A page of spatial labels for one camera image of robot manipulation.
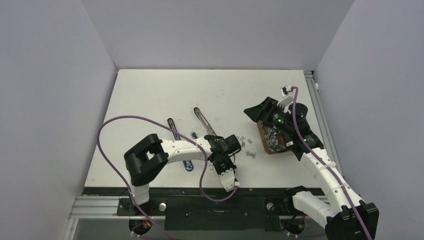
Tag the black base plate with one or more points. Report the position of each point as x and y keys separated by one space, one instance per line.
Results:
x=186 y=209

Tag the pile of grey staples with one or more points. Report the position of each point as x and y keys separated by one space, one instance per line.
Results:
x=271 y=142

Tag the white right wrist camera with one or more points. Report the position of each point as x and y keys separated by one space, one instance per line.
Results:
x=287 y=96

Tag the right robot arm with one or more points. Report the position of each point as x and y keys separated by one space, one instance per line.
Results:
x=345 y=215

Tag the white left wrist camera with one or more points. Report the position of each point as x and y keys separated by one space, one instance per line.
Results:
x=228 y=180

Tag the silver black stapler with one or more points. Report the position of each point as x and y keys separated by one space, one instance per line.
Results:
x=204 y=121

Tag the light blue staple box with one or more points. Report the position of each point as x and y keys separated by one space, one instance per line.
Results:
x=193 y=135

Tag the aluminium frame rail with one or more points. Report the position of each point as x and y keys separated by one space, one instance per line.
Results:
x=222 y=95

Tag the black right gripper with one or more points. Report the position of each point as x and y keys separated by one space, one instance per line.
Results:
x=264 y=111

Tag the brown plastic divided tray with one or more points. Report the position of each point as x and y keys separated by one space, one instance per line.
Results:
x=286 y=145

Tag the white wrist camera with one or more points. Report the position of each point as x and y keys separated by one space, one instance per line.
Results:
x=287 y=96
x=228 y=180

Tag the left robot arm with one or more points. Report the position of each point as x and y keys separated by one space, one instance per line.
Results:
x=145 y=160

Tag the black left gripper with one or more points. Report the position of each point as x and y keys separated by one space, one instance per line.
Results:
x=230 y=165

